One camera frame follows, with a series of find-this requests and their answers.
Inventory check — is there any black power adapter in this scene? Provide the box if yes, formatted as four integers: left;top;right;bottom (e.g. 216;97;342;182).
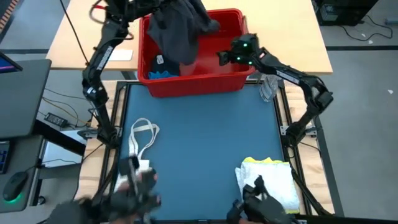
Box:
44;112;68;128

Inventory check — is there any long black hanging cable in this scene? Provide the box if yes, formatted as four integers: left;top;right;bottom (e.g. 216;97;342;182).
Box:
59;0;94;68

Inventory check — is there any white lace garment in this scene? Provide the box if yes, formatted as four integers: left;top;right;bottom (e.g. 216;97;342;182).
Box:
234;160;301;215

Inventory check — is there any white rectangular card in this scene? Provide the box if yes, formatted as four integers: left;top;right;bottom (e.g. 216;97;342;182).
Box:
107;49;134;62

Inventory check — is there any clear spray bottle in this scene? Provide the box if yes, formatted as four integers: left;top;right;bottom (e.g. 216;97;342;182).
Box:
259;73;280;103

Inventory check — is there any black computer mouse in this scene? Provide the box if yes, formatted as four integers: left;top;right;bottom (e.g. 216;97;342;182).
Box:
2;170;30;202

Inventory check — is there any black keyboard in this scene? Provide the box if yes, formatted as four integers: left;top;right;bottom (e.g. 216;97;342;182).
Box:
0;141;11;174

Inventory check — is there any red plastic laundry basket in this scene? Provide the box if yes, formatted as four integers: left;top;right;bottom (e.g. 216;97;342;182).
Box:
137;8;257;99

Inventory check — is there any yellow shirt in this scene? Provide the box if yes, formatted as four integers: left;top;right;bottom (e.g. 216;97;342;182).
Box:
242;156;301;215

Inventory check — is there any navy garment with white label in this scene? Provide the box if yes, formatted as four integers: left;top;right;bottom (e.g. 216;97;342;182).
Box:
150;54;181;75

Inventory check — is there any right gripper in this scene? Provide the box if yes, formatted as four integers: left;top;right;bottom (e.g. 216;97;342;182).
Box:
217;32;261;67

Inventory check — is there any black cable conduit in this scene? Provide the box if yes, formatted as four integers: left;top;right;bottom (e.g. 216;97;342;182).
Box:
284;146;332;217
74;146;121;220

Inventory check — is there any black aluminium table frame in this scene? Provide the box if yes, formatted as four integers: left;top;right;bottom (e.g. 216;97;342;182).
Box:
93;80;315;224

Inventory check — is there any blue table mat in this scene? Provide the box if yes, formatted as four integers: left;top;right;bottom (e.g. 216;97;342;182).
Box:
111;83;295;220

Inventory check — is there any cream canvas tote bag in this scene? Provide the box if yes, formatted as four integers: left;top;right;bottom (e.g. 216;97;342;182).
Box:
113;117;161;195

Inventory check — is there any dark grey side desk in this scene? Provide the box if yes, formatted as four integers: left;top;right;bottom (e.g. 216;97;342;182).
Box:
0;58;52;214

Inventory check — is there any dark grey garment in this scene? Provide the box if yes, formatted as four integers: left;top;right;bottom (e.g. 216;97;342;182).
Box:
146;0;221;66

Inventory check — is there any computer screen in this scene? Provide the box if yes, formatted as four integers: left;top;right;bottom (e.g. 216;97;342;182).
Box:
0;51;23;75

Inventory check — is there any light wooden desk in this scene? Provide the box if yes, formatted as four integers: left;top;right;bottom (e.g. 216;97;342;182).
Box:
45;0;333;75

